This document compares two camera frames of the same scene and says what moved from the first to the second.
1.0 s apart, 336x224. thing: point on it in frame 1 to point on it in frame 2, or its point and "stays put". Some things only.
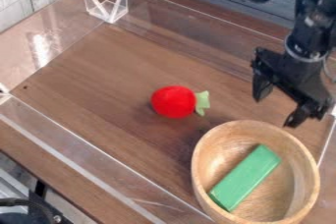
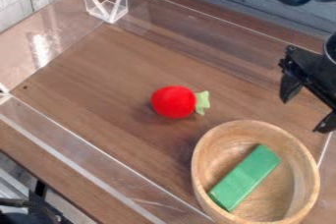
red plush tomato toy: (178, 102) stays put
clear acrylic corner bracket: (108, 11) stays put
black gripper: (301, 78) to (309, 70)
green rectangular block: (233, 190) stays put
